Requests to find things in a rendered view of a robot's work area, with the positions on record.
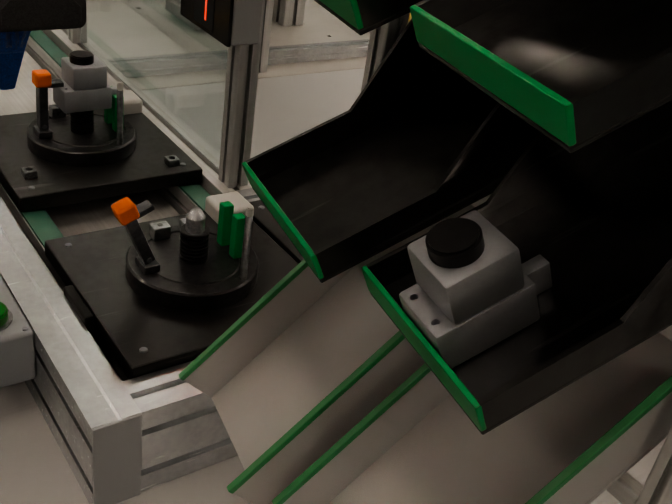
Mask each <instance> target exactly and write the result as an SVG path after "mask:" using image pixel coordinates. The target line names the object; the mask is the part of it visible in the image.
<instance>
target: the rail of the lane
mask: <svg viewBox="0 0 672 504"><path fill-rule="evenodd" d="M0 275H1V277H2V278H3V280H4V282H5V283H6V285H7V287H8V289H9V290H10V292H11V294H12V296H13V297H14V299H15V301H16V302H17V304H18V306H19V308H20V309H21V311H22V313H23V314H24V316H25V318H26V320H27V321H28V323H29V325H30V327H31V328H32V330H33V332H34V345H35V362H36V377H35V378H34V379H31V380H28V381H25V383H26V385H27V387H28V389H29V391H30V393H31V395H32V396H33V398H34V400H35V402H36V404H37V406H38V408H39V410H40V412H41V413H42V415H43V417H44V419H45V421H46V423H47V425H48V427H49V429H50V430H51V432H52V434H53V436H54V438H55V440H56V442H57V444H58V445H59V447H60V449H61V451H62V453H63V455H64V457H65V459H66V461H67V462H68V464H69V466H70V468H71V470H72V472H73V474H74V476H75V478H76V479H77V481H78V483H79V485H80V487H81V489H82V491H83V493H84V495H85V496H86V498H87V500H88V502H89V504H117V503H119V502H122V501H125V500H127V499H130V498H133V497H135V496H138V495H140V494H141V463H142V425H143V414H142V412H141V411H140V409H139V408H138V406H137V404H136V403H135V401H134V400H133V398H132V397H131V395H130V394H129V392H128V391H127V389H126V388H125V386H124V385H123V383H122V382H121V380H120V379H119V377H118V376H117V374H116V373H115V371H114V370H113V368H112V366H111V365H110V363H109V362H108V360H107V359H106V357H105V356H104V354H103V353H102V351H101V350H100V348H99V347H98V345H97V344H96V342H95V341H94V339H93V338H92V336H91V335H90V333H89V332H88V331H91V330H93V329H94V316H93V314H92V313H91V311H90V310H89V308H88V307H87V306H86V304H85V303H84V301H83V300H82V298H81V297H80V295H79V294H78V292H77V291H76V289H75V288H74V286H73V285H69V286H65V287H64V293H63V292H62V290H61V289H60V287H59V286H58V284H57V283H56V281H55V280H54V278H53V277H52V275H51V274H50V272H49V271H48V269H47V268H46V266H45V265H44V263H43V262H42V260H41V259H40V257H39V255H38V254H37V252H36V251H35V249H34V248H33V246H32V245H31V243H30V242H29V240H28V239H27V237H26V236H25V234H24V233H23V231H22V230H21V228H20V227H19V225H18V224H17V222H16V221H15V219H14V217H13V216H12V214H11V213H10V211H9V210H8V208H7V207H6V205H5V204H4V202H3V201H2V199H1V198H0Z"/></svg>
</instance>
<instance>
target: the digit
mask: <svg viewBox="0 0 672 504"><path fill-rule="evenodd" d="M213 14H214V0H194V20H195V21H196V22H198V23H199V24H201V25H202V26H204V27H205V28H207V29H208V30H209V31H211V32H212V30H213Z"/></svg>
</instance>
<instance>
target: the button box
mask: <svg viewBox="0 0 672 504"><path fill-rule="evenodd" d="M0 302H2V303H4V304H5V305H6V306H7V308H8V320H7V322H6V323H5V324H4V325H3V326H1V327H0V388H3V387H6V386H10V385H13V384H17V383H20V382H24V381H28V380H31V379H34V378H35V377H36V362H35V345H34V332H33V330H32V328H31V327H30V325H29V323H28V321H27V320H26V318H25V316H24V314H23V313H22V311H21V309H20V308H19V306H18V304H17V302H16V301H15V299H14V297H13V296H12V294H11V292H10V290H9V289H8V287H7V285H6V283H5V282H4V280H3V278H2V277H1V275H0Z"/></svg>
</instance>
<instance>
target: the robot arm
mask: <svg viewBox="0 0 672 504"><path fill-rule="evenodd" d="M85 23H86V0H0V89H1V90H9V89H14V88H15V86H16V82H17V78H18V75H19V71H20V67H21V63H22V59H23V55H24V52H25V48H26V44H27V41H28V38H29V35H30V32H31V31H37V30H57V29H76V28H81V27H83V26H84V25H85Z"/></svg>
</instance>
